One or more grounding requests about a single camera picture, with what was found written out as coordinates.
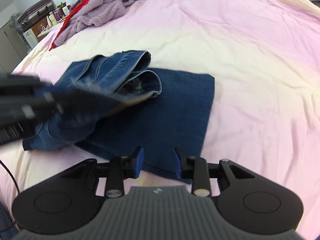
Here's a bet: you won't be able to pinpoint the blue denim jeans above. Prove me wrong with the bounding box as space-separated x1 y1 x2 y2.
23 50 215 179

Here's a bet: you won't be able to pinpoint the wooden side table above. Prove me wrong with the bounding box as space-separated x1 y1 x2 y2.
31 17 52 42

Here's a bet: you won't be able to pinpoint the white electric fan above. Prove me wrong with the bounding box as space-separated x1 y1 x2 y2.
8 12 23 31

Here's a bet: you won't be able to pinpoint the purple fuzzy towel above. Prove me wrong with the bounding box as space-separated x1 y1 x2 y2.
55 0 137 47

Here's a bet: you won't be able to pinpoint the red garment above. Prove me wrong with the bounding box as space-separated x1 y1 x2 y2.
49 0 90 50

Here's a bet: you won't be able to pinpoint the pink white bed sheet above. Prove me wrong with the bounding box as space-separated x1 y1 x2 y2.
15 0 319 239

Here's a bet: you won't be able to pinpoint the black cable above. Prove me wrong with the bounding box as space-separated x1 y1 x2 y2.
0 159 20 230

